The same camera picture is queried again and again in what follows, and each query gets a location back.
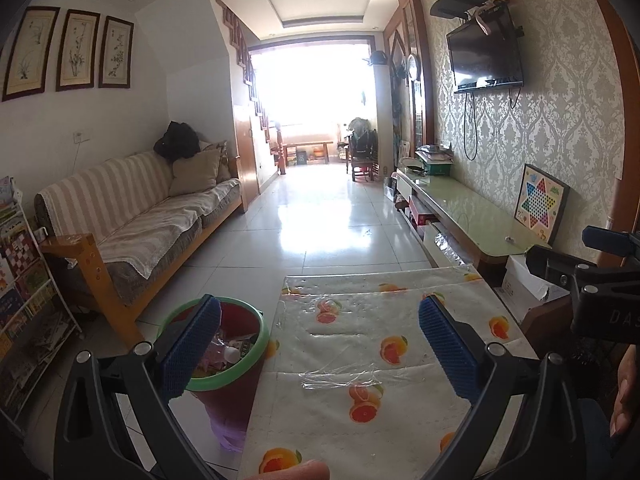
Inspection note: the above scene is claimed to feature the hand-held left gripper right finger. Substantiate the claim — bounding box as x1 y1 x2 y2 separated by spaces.
417 295 587 480

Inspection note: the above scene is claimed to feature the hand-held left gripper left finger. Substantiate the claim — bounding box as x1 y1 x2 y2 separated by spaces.
52 294 223 480

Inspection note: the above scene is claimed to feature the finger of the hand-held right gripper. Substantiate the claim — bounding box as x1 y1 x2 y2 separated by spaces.
526 243 602 292
581 226 640 262

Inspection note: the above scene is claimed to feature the clear plastic bottle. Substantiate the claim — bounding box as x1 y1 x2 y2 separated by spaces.
210 337 247 366

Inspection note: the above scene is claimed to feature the red bin with green rim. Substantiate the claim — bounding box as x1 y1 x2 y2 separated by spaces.
156 297 273 428

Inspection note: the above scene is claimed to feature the person's right hand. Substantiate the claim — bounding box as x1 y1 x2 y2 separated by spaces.
609 347 640 439

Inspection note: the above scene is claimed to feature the person's left hand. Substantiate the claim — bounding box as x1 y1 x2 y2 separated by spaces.
256 458 332 480

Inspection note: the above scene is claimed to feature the white cardboard box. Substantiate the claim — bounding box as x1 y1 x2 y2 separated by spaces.
499 254 571 324

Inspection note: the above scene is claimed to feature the star checkers board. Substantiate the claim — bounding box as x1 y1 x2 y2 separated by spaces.
513 163 571 247

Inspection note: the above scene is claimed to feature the fruit print tablecloth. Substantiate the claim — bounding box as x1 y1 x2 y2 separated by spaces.
240 267 541 479

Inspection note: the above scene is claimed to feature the long glass-top cabinet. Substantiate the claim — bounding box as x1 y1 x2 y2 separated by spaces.
392 167 539 269

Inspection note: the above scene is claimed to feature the wooden sofa with striped cover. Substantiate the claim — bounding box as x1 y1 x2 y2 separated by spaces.
34 140 249 347

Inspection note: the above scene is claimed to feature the stack of papers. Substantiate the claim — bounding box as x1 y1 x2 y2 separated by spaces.
414 142 454 163

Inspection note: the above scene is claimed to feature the white book rack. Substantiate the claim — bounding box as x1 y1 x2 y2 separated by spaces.
0 175 84 441

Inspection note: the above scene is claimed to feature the beige cushion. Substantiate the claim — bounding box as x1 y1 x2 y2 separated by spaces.
169 149 222 197

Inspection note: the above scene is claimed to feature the patterned cushion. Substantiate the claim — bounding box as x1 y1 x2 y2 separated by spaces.
202 141 232 184

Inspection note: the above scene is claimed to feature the wooden cabinet door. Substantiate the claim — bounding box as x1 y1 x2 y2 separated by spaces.
233 105 261 199

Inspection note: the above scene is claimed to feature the black bag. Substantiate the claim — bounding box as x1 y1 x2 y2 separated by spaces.
153 120 201 164

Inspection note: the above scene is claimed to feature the wooden chair with clothes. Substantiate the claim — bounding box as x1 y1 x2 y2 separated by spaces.
345 117 380 184

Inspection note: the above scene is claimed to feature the wooden staircase railing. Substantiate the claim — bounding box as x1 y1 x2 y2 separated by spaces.
215 2 289 176

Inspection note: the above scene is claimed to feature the framed plant picture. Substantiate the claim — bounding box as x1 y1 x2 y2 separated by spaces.
2 6 61 103
55 8 101 93
98 15 135 89

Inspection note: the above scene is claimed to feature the black hanging cable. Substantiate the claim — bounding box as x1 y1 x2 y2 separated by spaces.
462 92 479 161

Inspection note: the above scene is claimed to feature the wall-mounted television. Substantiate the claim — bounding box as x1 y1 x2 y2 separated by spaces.
445 7 525 94

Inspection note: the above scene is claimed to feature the pink white strap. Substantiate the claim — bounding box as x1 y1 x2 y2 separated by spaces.
474 4 496 36

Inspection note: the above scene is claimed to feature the black wall shelf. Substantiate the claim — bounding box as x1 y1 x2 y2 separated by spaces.
429 0 506 20

